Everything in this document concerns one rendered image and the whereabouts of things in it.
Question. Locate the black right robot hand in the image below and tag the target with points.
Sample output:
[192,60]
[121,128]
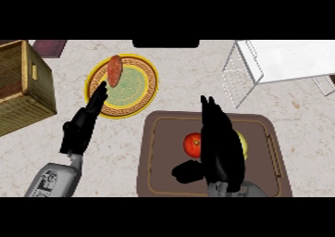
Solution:
[222,145]

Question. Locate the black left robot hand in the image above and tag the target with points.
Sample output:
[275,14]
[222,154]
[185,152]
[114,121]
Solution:
[83,123]

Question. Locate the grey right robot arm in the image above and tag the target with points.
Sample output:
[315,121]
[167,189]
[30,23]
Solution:
[239,189]

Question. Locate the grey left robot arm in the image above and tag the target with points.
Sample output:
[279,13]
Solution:
[55,180]

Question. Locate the red tomato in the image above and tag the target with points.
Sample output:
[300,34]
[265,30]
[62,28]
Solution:
[192,145]

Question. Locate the brown tray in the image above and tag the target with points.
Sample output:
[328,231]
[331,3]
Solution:
[170,148]

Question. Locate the yellow-green apple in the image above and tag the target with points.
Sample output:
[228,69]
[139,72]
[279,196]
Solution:
[242,145]

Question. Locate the yellow patterned plate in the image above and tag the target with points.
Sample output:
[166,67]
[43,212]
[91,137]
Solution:
[133,88]

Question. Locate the wicker basket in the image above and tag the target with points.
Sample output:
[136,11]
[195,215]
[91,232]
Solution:
[20,89]

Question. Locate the orange sweet potato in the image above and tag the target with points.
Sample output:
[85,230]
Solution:
[116,71]

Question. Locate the dark maroon block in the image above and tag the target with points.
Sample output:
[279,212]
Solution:
[51,48]

